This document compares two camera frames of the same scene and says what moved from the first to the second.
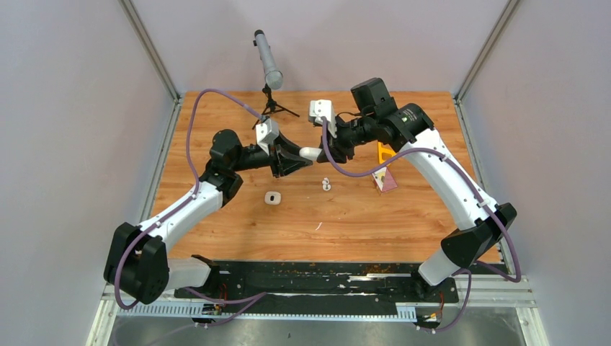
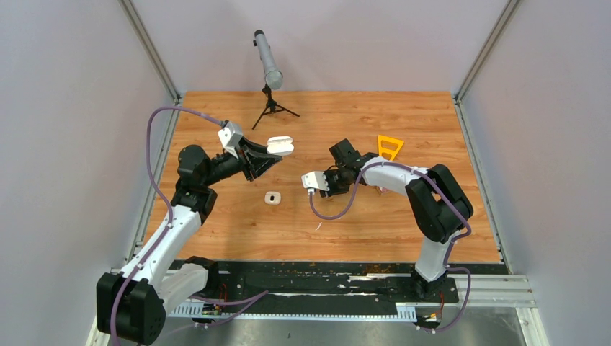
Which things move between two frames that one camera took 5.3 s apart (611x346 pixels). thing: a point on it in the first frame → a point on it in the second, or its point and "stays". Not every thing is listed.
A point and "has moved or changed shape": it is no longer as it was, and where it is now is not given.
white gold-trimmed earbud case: [272, 197] stays
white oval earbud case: [310, 153] has moved or changed shape
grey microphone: [274, 79] stays
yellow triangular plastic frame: [381, 150] stays
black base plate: [320, 282] stays
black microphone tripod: [271, 105] stays
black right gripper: [336, 150] → [331, 189]
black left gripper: [285, 158] → [259, 160]
